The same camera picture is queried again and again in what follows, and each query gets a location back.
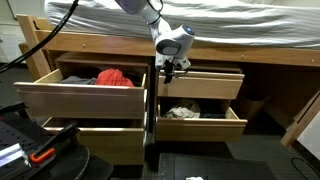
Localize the orange black bar clamp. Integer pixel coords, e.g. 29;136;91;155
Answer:
0;101;28;116
28;121;80;165

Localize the black base platform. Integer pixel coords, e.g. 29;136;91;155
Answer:
29;144;114;180

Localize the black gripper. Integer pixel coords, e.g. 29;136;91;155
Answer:
164;58;184;85

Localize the black floor cable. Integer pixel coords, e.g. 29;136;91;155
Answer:
291;157;320;180

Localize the black box case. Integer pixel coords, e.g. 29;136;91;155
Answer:
158;152;278;180

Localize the grey cloth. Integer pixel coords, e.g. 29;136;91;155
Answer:
60;75;98;86

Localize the thick black cable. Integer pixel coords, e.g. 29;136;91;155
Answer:
0;0;80;73

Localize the wooden dresser cabinet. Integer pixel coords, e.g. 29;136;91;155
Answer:
153;61;244;143
54;51;151;166

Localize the orange red cloth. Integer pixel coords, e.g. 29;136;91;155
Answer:
94;68;136;88

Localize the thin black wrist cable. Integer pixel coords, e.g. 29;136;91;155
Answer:
145;0;165;16

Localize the beige cloth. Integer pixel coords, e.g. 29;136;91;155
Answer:
163;99;202;120

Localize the wooden bed frame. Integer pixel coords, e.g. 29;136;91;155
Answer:
16;14;320;148

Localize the dark navy cloth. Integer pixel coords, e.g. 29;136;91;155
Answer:
199;111;228;120

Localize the light wooden drawer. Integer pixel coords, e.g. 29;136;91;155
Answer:
154;97;249;143
13;68;148;120
157;68;246;100
41;116;148;166

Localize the aluminium extrusion bar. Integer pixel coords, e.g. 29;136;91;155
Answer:
0;143;26;168

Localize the mattress with grey sheet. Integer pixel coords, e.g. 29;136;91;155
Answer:
44;0;320;50

